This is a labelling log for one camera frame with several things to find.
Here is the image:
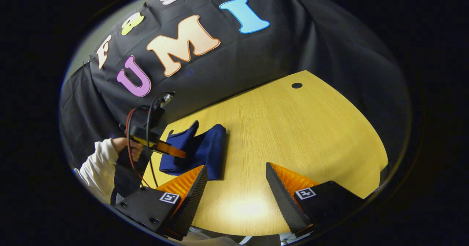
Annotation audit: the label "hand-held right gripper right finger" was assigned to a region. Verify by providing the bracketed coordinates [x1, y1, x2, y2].
[266, 162, 365, 235]

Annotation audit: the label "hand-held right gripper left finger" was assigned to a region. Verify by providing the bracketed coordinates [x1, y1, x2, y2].
[114, 165, 208, 241]

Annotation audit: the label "blue denim jeans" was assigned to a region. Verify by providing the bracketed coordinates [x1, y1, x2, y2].
[159, 120, 228, 181]

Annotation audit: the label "black backdrop cloth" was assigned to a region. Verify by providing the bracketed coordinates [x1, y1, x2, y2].
[59, 0, 413, 188]

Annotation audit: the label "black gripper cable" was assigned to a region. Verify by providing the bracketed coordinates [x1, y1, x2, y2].
[145, 92, 175, 188]

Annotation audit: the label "red gripper cable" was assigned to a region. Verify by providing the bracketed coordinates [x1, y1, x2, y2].
[125, 107, 151, 189]

